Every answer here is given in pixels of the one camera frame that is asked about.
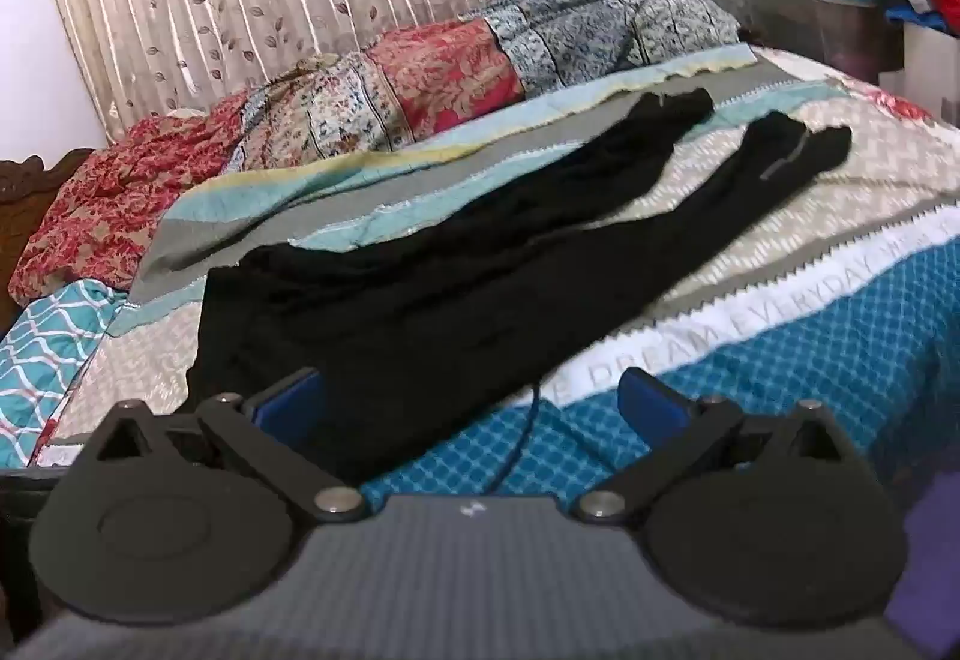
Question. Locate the patchwork teal and beige bedspread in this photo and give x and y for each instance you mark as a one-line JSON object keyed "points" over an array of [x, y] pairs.
{"points": [[787, 270]]}

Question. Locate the teal lattice print cloth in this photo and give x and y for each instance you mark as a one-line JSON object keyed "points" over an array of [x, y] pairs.
{"points": [[52, 345]]}

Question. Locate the clear storage bin teal lid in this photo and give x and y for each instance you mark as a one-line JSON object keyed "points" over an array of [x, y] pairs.
{"points": [[795, 22]]}

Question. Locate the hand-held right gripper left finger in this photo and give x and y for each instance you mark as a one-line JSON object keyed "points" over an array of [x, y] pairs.
{"points": [[289, 405]]}

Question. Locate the carved wooden headboard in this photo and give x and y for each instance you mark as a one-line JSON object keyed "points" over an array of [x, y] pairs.
{"points": [[37, 195]]}

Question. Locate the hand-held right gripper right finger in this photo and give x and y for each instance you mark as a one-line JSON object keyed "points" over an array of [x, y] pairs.
{"points": [[652, 405]]}

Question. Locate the purple mat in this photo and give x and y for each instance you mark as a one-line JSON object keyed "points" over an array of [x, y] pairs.
{"points": [[937, 555]]}

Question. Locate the black pants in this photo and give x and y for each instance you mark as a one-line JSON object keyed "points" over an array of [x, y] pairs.
{"points": [[420, 315]]}

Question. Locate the white cardboard box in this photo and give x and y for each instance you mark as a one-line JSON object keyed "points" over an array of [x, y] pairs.
{"points": [[930, 75]]}

